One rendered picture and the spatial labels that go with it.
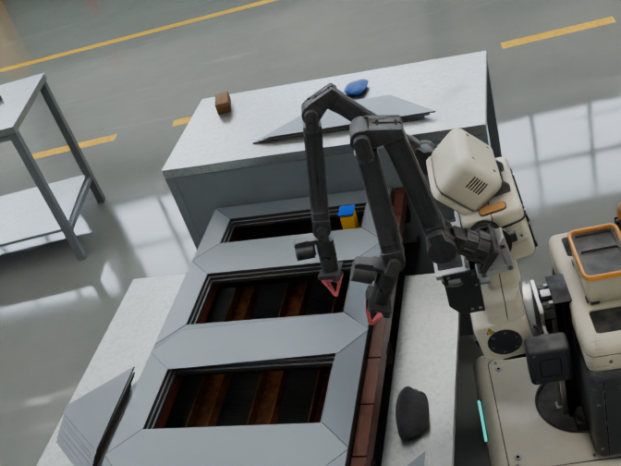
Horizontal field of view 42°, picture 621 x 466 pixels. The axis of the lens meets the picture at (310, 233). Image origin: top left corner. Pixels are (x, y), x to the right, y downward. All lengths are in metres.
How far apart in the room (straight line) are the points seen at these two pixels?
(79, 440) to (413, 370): 1.08
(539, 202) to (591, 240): 1.74
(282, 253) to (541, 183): 1.94
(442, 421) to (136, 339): 1.18
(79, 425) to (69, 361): 1.65
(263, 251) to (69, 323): 1.91
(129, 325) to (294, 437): 1.03
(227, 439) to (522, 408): 1.11
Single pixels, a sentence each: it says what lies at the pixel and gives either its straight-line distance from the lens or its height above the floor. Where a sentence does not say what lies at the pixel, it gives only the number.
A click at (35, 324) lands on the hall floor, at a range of 4.78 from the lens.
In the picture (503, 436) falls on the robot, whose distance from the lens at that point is 2.90.
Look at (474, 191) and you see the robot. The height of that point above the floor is 1.29.
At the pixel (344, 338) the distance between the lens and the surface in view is 2.50.
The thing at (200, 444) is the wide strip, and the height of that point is 0.86.
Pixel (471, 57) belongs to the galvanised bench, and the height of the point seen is 1.05.
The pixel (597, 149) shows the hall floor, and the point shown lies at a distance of 4.69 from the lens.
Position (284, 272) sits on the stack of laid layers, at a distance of 2.87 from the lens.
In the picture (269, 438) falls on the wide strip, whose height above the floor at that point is 0.86.
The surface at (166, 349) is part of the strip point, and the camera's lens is 2.73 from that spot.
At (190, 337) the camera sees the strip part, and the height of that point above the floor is 0.86.
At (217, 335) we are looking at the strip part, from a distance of 2.69.
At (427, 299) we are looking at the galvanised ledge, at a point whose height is 0.68.
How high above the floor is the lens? 2.54
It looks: 34 degrees down
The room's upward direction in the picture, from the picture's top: 19 degrees counter-clockwise
